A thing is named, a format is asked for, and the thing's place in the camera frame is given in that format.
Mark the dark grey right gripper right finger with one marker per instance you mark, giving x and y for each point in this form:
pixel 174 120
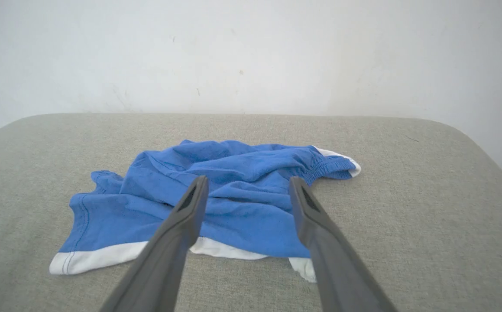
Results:
pixel 333 260

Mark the blue shorts with white trim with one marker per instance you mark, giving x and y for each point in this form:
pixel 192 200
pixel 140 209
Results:
pixel 242 190

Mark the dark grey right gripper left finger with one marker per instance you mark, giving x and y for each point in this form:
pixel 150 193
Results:
pixel 168 260

